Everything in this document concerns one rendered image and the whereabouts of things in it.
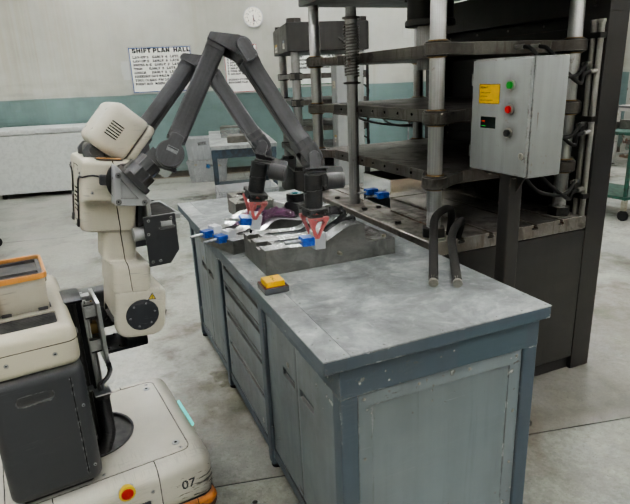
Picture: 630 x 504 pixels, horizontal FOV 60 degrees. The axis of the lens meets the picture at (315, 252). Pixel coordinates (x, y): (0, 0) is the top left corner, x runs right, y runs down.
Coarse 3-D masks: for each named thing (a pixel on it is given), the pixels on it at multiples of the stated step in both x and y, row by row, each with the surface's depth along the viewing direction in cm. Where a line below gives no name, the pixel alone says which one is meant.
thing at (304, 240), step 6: (312, 234) 176; (324, 234) 175; (294, 240) 174; (300, 240) 174; (306, 240) 173; (312, 240) 174; (318, 240) 174; (324, 240) 175; (306, 246) 174; (312, 246) 177; (318, 246) 175; (324, 246) 176
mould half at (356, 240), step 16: (320, 224) 204; (336, 224) 197; (352, 224) 192; (256, 240) 194; (272, 240) 193; (336, 240) 192; (352, 240) 194; (368, 240) 199; (384, 240) 199; (256, 256) 193; (272, 256) 183; (288, 256) 186; (304, 256) 188; (320, 256) 191; (336, 256) 193; (352, 256) 196; (368, 256) 198; (272, 272) 185
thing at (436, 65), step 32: (576, 0) 221; (416, 32) 324; (576, 32) 224; (416, 64) 329; (576, 64) 228; (320, 96) 309; (416, 96) 335; (576, 96) 233; (320, 128) 314; (416, 128) 340
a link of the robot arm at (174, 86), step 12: (180, 60) 198; (192, 60) 197; (180, 72) 197; (192, 72) 199; (168, 84) 196; (180, 84) 196; (156, 96) 195; (168, 96) 195; (156, 108) 193; (168, 108) 196; (144, 120) 192; (156, 120) 193
